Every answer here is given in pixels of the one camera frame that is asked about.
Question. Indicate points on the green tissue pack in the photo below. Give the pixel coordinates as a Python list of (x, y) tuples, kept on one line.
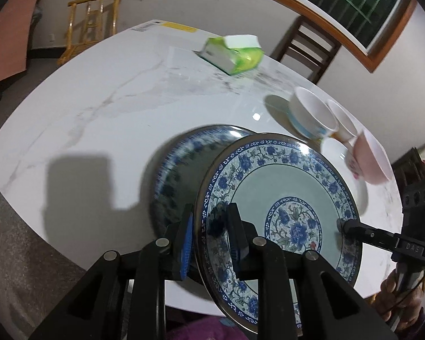
[(230, 56)]

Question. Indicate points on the white bowl with blue stripe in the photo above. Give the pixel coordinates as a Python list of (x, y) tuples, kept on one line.
[(304, 113)]

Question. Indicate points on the pink bowl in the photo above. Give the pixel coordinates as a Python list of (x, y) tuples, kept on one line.
[(372, 159)]

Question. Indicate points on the white plate with pink flowers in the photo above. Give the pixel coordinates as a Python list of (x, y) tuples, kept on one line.
[(334, 152)]

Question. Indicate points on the dark crate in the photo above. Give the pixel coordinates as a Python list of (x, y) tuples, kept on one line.
[(409, 166)]

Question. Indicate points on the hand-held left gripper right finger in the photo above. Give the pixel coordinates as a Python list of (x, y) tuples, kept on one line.
[(234, 235)]

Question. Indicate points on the purple cloth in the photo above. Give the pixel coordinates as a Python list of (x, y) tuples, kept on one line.
[(198, 329)]

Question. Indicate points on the dark wooden chair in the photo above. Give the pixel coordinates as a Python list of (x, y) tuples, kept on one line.
[(304, 46)]

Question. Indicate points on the white bowl with black lettering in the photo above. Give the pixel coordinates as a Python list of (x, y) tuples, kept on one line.
[(343, 120)]

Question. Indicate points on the light wooden chair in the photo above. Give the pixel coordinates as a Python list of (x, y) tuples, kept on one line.
[(92, 24)]

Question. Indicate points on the person's right hand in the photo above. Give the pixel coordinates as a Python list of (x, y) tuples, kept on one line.
[(416, 304)]

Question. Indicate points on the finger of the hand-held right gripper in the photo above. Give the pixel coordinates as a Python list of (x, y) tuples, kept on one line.
[(363, 232)]

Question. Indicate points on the yellow label sticker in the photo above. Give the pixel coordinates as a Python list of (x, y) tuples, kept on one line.
[(180, 27)]

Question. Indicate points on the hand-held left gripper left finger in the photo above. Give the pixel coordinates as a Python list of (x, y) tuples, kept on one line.
[(186, 244)]

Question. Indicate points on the blue floral plate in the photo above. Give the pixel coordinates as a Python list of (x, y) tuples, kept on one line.
[(184, 163), (287, 187)]

